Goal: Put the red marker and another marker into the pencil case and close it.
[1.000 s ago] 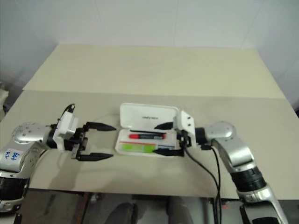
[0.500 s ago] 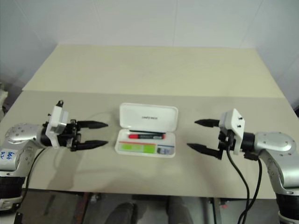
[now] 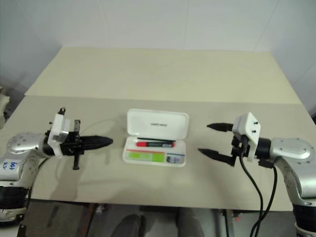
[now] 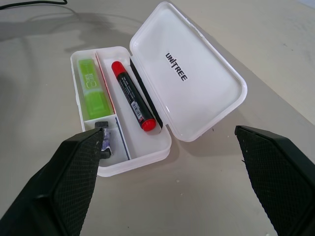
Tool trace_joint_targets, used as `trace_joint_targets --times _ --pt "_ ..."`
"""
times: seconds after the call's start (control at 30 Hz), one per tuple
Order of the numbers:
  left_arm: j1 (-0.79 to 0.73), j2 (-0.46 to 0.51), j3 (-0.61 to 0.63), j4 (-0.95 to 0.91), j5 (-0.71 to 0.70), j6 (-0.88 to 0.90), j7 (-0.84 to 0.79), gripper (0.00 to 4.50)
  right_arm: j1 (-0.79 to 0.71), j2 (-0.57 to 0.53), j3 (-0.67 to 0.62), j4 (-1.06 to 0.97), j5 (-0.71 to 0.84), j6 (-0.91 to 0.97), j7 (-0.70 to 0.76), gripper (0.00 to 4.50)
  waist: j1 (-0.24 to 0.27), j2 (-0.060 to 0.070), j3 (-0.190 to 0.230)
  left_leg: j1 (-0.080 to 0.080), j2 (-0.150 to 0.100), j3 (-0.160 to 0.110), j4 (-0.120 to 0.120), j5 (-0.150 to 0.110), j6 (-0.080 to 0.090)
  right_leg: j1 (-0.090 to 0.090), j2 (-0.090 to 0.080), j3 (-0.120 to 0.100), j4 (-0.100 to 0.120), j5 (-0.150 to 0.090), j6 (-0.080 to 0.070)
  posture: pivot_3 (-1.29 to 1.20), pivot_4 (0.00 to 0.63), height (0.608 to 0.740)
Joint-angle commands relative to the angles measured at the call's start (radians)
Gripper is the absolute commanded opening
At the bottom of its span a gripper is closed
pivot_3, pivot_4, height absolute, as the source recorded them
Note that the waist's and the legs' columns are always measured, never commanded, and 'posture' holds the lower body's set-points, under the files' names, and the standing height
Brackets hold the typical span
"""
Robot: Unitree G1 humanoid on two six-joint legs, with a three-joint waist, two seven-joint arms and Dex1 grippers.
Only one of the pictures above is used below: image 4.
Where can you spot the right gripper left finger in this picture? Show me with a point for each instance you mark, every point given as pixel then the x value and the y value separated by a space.
pixel 61 184

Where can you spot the black marker with red cap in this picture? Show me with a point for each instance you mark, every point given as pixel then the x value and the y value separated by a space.
pixel 130 93

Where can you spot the black eraser with paper sleeve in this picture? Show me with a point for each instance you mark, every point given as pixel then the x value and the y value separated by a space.
pixel 107 140

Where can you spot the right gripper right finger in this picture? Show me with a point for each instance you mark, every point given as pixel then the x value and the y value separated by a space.
pixel 278 177

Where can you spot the green highlighter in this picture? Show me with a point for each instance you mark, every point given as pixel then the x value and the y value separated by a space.
pixel 93 93

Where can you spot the white plastic pencil case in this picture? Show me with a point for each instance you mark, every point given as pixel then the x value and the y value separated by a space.
pixel 197 73

